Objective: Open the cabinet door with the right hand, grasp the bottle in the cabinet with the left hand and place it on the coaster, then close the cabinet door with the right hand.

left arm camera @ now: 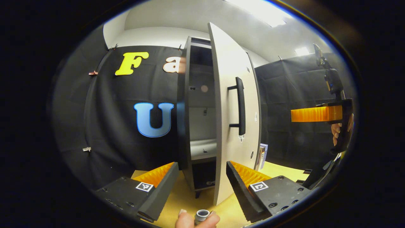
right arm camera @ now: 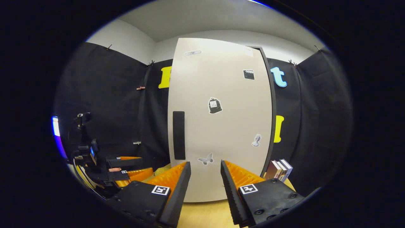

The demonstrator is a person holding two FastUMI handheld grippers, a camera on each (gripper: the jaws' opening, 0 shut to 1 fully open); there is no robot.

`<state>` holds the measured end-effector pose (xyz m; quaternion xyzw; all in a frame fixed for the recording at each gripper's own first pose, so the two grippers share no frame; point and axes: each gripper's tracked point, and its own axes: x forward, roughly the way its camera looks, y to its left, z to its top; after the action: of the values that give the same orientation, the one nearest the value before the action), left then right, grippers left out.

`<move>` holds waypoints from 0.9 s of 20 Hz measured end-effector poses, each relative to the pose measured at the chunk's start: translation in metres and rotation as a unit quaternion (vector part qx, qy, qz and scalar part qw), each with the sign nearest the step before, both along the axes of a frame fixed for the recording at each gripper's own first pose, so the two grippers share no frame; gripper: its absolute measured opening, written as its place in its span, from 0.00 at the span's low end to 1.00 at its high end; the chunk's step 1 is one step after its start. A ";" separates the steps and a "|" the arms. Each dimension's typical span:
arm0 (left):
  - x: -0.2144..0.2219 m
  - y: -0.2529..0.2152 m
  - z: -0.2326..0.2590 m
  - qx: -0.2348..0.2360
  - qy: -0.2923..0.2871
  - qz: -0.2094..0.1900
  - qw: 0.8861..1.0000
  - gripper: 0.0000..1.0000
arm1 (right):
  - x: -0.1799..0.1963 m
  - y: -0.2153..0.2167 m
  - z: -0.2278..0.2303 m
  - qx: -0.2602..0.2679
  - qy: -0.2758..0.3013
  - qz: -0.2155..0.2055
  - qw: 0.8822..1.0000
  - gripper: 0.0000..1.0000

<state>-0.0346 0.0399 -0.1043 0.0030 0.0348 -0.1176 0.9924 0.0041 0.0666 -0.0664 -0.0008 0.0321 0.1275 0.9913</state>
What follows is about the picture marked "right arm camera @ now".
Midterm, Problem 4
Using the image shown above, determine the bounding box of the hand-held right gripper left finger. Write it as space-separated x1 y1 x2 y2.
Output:
107 161 192 228

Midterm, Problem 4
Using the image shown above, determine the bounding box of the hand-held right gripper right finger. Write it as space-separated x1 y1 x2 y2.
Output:
220 160 305 228

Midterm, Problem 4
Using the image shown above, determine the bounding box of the beige cabinet door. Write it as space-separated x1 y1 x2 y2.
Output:
168 38 273 202

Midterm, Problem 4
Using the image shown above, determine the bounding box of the dark grey cabinet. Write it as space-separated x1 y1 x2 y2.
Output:
250 46 278 178

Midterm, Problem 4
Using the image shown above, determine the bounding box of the brown book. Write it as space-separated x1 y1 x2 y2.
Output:
264 160 282 180

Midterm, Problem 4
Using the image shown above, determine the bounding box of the dark book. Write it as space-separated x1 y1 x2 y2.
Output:
275 160 288 181

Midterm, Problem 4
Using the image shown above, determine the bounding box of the black backdrop cloth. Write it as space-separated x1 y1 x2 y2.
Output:
54 42 353 197

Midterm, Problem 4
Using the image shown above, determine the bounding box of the black cabinet door handle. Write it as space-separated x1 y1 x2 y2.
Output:
172 111 186 160

